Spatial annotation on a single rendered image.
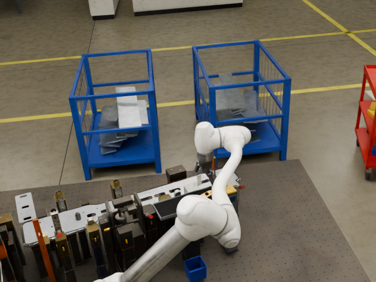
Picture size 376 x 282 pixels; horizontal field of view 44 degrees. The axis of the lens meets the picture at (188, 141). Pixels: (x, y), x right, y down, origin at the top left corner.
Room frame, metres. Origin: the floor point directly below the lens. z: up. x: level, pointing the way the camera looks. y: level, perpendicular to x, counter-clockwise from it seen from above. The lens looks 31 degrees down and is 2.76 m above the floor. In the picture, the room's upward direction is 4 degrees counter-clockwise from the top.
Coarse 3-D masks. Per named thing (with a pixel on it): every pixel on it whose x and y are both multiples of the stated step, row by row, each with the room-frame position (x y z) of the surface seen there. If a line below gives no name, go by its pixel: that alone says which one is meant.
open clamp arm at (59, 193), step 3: (57, 192) 2.25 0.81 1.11; (60, 192) 2.26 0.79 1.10; (57, 195) 2.25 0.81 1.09; (60, 195) 2.25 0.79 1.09; (57, 198) 2.24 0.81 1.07; (60, 198) 2.25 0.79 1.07; (60, 201) 2.24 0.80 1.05; (63, 201) 2.25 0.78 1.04; (60, 204) 2.24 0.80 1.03; (63, 204) 2.24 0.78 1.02; (60, 207) 2.23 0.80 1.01; (63, 207) 2.24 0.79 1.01; (60, 210) 2.23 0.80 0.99; (63, 210) 2.23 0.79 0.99
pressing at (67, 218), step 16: (192, 176) 2.49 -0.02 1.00; (144, 192) 2.34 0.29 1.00; (160, 192) 2.33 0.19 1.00; (80, 208) 2.22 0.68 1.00; (112, 208) 2.20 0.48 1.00; (32, 224) 2.10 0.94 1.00; (48, 224) 2.09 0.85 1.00; (64, 224) 2.08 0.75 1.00; (80, 224) 2.07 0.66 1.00; (32, 240) 1.97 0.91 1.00
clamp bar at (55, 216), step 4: (52, 212) 1.95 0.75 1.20; (56, 212) 1.93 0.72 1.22; (52, 216) 1.92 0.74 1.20; (56, 216) 1.92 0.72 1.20; (56, 220) 1.93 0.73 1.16; (56, 224) 1.93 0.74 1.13; (60, 224) 1.94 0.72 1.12; (56, 228) 1.93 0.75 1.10; (60, 228) 1.94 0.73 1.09; (56, 232) 1.93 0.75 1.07
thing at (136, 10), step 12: (132, 0) 9.99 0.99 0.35; (144, 0) 10.00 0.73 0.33; (156, 0) 10.02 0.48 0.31; (168, 0) 10.05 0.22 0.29; (180, 0) 10.07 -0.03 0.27; (192, 0) 10.09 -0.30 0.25; (204, 0) 10.12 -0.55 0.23; (216, 0) 10.14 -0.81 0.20; (228, 0) 10.16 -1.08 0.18; (240, 0) 10.19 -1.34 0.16; (144, 12) 10.03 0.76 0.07; (156, 12) 10.05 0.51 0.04; (168, 12) 10.07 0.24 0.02
